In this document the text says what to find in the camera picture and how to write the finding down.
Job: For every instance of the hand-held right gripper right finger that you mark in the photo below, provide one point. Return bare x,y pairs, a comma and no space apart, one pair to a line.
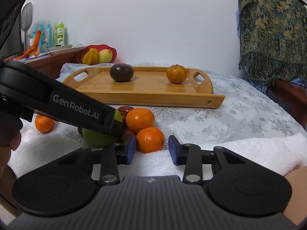
173,151

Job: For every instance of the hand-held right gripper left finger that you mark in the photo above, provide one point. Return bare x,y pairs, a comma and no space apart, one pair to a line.
129,149

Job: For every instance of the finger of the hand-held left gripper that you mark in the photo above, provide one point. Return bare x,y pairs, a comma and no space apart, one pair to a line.
118,128

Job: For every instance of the red jujube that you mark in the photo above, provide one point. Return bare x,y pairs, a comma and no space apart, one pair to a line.
79,130
124,111
128,134

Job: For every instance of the green apple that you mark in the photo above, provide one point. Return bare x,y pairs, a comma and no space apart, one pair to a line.
96,139

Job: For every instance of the wooden serving tray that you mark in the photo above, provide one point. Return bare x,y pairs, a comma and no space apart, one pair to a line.
148,88

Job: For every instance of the person's left hand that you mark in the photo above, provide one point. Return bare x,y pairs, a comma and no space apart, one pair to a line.
9,149

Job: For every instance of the wooden cabinet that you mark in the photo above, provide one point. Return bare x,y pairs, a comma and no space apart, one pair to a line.
52,63

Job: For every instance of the orange plastic tool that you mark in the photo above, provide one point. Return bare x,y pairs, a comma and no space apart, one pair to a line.
36,42

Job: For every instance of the dark purple passion fruit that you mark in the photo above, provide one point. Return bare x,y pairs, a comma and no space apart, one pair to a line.
121,72

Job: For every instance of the yellow star fruit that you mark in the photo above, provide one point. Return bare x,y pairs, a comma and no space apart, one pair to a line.
90,57

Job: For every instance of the blue spray bottle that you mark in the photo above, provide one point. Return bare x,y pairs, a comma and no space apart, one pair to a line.
40,37
48,34

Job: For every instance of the green plastic bottle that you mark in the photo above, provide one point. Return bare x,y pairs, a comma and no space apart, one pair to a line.
55,37
61,34

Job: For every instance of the white towel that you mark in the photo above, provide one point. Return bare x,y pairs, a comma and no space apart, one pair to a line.
239,157

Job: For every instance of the yellow mango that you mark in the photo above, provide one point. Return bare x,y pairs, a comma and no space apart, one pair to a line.
105,56

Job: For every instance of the red fruit bowl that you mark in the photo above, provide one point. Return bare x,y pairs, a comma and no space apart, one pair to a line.
109,49

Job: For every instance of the snowflake tablecloth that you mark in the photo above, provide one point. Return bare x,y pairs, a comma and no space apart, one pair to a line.
239,115

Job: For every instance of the dark orange mandarin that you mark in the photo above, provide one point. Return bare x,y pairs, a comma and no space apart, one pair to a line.
176,74

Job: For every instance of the electric fly swatter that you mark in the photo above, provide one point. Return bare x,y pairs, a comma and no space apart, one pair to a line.
26,16

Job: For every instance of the person's bare leg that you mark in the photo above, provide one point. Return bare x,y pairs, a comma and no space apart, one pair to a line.
297,191

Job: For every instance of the dark wooden bench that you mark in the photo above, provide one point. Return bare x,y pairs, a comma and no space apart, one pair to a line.
291,93

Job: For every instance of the green patterned cloth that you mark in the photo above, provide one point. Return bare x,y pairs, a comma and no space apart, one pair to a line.
271,33

